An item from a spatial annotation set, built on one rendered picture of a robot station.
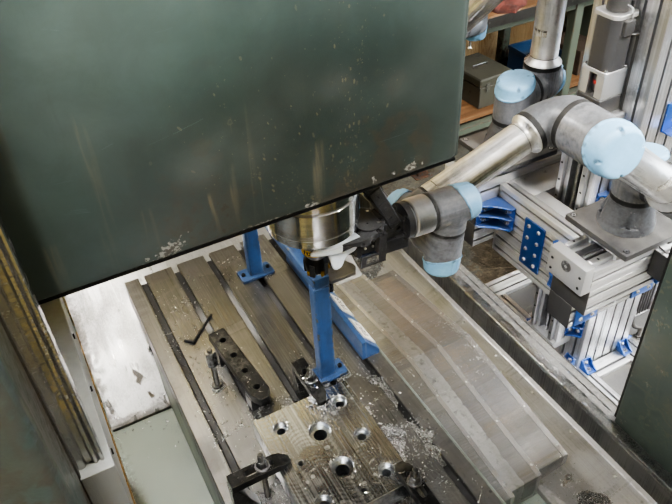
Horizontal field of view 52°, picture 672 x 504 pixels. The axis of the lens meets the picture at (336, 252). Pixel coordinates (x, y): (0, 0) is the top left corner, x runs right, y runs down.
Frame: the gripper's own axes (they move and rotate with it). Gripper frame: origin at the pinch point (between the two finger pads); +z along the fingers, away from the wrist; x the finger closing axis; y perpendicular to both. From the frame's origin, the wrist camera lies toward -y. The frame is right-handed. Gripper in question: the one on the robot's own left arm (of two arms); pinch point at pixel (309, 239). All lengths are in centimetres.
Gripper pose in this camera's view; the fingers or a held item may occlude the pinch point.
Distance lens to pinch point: 119.0
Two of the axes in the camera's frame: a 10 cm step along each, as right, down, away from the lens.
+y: 0.0, 7.9, 6.1
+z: -8.8, 2.8, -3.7
